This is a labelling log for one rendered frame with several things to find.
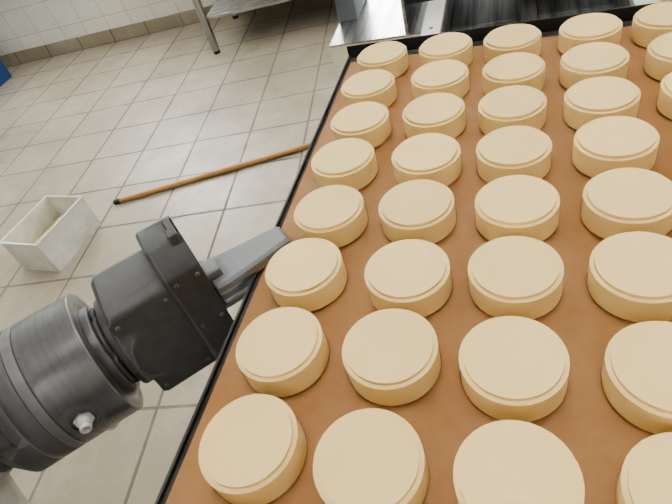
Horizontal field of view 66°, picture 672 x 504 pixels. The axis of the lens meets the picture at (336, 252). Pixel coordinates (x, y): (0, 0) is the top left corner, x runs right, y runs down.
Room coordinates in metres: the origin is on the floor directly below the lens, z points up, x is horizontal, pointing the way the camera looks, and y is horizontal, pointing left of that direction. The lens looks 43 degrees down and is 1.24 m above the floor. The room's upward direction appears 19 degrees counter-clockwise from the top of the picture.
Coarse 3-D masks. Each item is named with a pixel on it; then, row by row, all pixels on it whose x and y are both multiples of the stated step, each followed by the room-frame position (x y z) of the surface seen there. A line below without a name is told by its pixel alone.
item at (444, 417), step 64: (640, 64) 0.36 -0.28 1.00; (384, 192) 0.31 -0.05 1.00; (576, 192) 0.24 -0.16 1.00; (448, 256) 0.22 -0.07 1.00; (576, 256) 0.19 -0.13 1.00; (320, 320) 0.21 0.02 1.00; (448, 320) 0.18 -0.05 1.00; (576, 320) 0.15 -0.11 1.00; (320, 384) 0.16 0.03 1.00; (448, 384) 0.14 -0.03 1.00; (576, 384) 0.12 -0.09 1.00; (192, 448) 0.15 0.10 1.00; (448, 448) 0.11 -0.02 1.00; (576, 448) 0.09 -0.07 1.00
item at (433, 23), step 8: (432, 0) 0.89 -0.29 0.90; (440, 0) 0.87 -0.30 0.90; (448, 0) 0.92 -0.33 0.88; (432, 8) 0.85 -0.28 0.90; (440, 8) 0.84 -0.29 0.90; (448, 8) 0.91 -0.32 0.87; (432, 16) 0.82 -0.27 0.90; (440, 16) 0.81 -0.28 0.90; (448, 16) 0.90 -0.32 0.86; (424, 24) 0.80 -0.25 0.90; (432, 24) 0.79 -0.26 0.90; (440, 24) 0.78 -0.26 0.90; (448, 24) 0.89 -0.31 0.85; (424, 32) 0.77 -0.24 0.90; (432, 32) 0.77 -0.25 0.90; (440, 32) 0.76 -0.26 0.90
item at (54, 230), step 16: (32, 208) 2.05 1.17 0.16; (48, 208) 2.09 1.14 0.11; (64, 208) 2.09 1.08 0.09; (80, 208) 1.98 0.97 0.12; (16, 224) 1.96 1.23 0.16; (32, 224) 2.00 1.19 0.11; (48, 224) 2.05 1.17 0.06; (64, 224) 1.89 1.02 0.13; (80, 224) 1.94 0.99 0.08; (96, 224) 1.99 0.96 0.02; (0, 240) 1.88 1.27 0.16; (16, 240) 1.92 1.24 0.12; (32, 240) 1.96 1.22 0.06; (48, 240) 1.81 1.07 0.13; (64, 240) 1.85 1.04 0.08; (80, 240) 1.90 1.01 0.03; (16, 256) 1.86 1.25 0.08; (32, 256) 1.81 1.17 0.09; (48, 256) 1.77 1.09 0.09; (64, 256) 1.81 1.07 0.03
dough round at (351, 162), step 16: (336, 144) 0.36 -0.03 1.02; (352, 144) 0.35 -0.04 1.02; (368, 144) 0.34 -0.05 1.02; (320, 160) 0.34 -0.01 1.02; (336, 160) 0.34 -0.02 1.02; (352, 160) 0.33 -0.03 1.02; (368, 160) 0.33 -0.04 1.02; (320, 176) 0.33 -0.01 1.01; (336, 176) 0.32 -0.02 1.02; (352, 176) 0.32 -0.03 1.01; (368, 176) 0.32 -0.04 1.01
